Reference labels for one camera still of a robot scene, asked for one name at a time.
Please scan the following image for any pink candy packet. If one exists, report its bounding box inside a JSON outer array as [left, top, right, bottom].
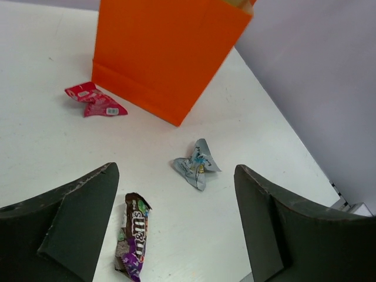
[[65, 82, 128, 117]]

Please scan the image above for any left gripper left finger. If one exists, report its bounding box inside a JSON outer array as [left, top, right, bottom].
[[1, 163, 119, 281]]

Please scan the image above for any brown purple M&M's pack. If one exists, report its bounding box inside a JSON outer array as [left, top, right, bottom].
[[115, 193, 152, 281]]

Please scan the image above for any orange paper bag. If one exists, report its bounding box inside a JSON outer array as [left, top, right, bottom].
[[92, 1, 254, 126]]

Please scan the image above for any silver blue wrapper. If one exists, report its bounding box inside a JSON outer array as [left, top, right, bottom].
[[172, 139, 221, 192]]

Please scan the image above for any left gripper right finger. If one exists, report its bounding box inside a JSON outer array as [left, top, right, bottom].
[[234, 164, 375, 281]]

